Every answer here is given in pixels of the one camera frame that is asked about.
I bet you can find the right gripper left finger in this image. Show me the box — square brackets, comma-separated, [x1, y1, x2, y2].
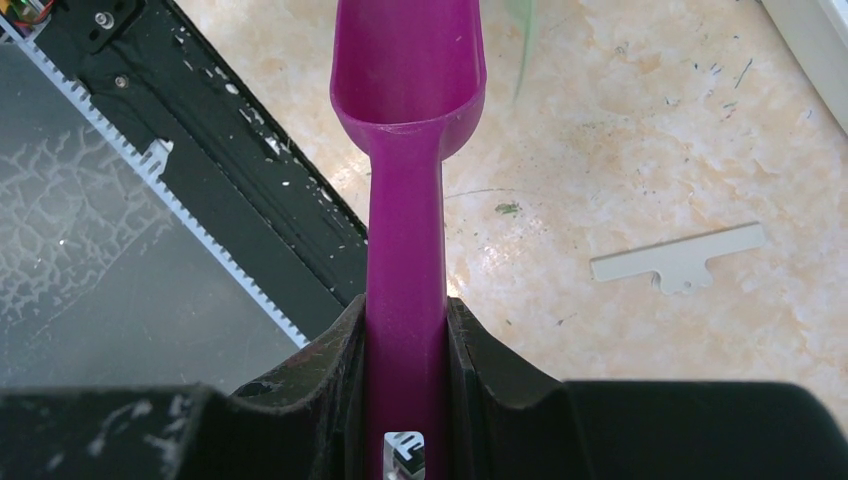
[1, 296, 365, 479]

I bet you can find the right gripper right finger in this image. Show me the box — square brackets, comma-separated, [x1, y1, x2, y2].
[448, 298, 847, 479]

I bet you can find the white bag clip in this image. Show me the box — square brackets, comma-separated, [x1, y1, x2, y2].
[589, 222, 766, 295]

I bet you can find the purple plastic scoop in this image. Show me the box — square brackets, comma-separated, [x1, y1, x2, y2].
[330, 0, 487, 479]

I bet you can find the green litter bag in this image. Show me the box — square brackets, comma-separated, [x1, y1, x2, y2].
[504, 0, 538, 102]

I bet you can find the teal litter box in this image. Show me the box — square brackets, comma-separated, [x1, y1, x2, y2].
[762, 0, 847, 130]

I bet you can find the white slotted cable duct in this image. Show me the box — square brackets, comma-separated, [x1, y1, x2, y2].
[1, 18, 309, 349]

